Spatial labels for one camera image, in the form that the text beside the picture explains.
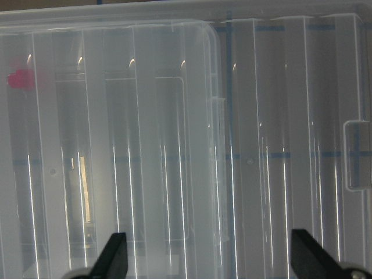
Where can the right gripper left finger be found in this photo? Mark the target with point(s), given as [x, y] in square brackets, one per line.
[113, 260]

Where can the clear plastic box lid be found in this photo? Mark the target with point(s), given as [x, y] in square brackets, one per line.
[296, 84]

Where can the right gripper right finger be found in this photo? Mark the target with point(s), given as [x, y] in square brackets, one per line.
[309, 259]

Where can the clear plastic storage box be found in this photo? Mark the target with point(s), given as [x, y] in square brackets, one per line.
[123, 132]

